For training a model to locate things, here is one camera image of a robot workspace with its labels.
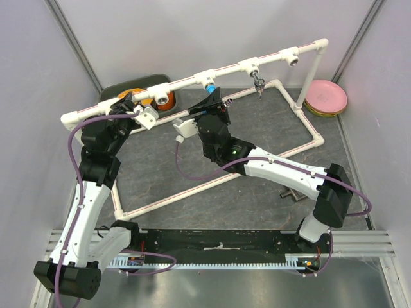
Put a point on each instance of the chrome metal faucet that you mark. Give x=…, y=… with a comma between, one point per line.
x=259, y=83

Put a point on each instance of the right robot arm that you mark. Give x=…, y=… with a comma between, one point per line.
x=327, y=186

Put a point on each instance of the pink plate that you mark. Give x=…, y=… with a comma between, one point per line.
x=326, y=89

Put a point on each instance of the orange red cup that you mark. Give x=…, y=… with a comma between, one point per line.
x=167, y=104

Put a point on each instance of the dark metal faucet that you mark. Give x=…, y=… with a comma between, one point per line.
x=295, y=195

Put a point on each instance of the grey slotted cable duct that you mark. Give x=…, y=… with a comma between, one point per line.
x=125, y=263

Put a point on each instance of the dark grey stone mat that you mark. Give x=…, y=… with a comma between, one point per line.
x=153, y=168

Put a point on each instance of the blue plastic faucet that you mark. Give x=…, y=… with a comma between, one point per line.
x=211, y=87

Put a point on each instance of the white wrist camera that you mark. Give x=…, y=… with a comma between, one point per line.
x=146, y=116
x=185, y=129

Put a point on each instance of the dark green plastic tray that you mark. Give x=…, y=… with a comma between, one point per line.
x=144, y=83

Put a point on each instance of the orange dotted plate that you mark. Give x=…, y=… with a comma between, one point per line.
x=135, y=91

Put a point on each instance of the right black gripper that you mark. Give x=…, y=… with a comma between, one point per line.
x=214, y=105

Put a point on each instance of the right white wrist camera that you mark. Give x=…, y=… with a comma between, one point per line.
x=185, y=129

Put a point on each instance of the yellow green plate stack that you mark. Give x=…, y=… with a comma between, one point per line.
x=321, y=114

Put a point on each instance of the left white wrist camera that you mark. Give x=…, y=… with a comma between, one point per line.
x=146, y=116

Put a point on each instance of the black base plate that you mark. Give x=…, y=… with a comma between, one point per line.
x=209, y=247

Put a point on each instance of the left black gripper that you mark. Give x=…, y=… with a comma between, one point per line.
x=122, y=106

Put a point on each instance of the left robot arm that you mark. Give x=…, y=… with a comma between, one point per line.
x=74, y=267

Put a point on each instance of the white PVC pipe frame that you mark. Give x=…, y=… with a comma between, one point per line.
x=206, y=78

